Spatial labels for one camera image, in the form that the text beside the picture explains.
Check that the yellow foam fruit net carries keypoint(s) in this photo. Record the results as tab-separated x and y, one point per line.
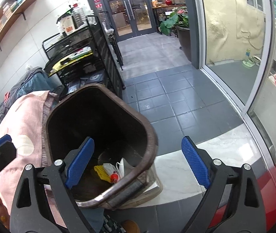
101	172

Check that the green white flat box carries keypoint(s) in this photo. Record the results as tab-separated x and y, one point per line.
80	53

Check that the white red plastic wrapper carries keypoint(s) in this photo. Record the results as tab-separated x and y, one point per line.
109	168

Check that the row of shelved books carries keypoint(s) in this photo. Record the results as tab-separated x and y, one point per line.
11	6

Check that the green leafy plant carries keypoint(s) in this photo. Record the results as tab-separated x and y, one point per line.
169	23

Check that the red vase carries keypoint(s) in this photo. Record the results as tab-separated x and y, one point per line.
168	2

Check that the blue denim cloth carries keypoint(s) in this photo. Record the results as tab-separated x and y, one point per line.
91	219

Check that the black metal rack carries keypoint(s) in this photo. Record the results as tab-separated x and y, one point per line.
104	53

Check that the glass double door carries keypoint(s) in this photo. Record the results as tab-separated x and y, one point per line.
118	17

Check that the pink dotted blanket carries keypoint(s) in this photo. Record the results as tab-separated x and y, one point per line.
23	116

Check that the brown plastic trash bin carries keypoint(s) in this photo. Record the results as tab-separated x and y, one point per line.
99	116

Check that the yellow paper sheet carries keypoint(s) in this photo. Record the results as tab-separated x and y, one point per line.
60	65

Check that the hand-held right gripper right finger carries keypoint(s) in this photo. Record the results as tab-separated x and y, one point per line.
196	162

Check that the wooden side table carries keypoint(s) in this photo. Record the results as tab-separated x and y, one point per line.
157	7

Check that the blue grey jacket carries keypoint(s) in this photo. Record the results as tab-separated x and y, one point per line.
31	82

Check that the clear plastic jug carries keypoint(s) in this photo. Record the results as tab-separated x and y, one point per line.
79	17

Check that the white printed bucket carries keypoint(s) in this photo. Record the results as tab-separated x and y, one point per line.
68	26

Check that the dark plant pot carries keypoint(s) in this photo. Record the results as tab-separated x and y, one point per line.
184	41

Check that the long wooden wall shelf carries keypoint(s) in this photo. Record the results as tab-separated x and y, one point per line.
14	17

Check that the red glossy panel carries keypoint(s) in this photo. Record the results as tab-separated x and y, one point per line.
273	189

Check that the glass sliding door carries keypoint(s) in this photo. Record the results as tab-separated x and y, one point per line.
202	41

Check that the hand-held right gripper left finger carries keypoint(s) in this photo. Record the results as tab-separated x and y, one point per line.
79	162

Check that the white paper piece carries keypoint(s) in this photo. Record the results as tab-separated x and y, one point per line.
125	166

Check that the green pet bowl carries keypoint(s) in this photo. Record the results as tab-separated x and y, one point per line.
248	63

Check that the checkered cloth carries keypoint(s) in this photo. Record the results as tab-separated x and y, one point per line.
111	224

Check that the white pet bowl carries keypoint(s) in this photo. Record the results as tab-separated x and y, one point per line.
257	60

